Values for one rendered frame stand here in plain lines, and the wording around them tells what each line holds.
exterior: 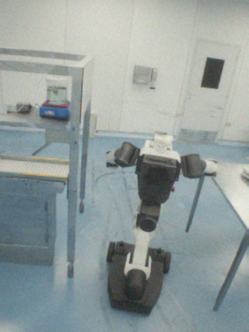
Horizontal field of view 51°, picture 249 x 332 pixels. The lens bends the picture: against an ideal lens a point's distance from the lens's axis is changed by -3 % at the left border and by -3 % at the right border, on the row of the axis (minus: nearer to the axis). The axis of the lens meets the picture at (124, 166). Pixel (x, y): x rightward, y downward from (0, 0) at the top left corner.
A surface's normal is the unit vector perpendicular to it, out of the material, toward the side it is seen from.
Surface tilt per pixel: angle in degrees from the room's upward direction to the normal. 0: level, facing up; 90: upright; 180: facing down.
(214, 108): 90
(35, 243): 90
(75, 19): 90
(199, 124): 90
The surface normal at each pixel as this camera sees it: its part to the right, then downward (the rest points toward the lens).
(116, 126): 0.11, 0.45
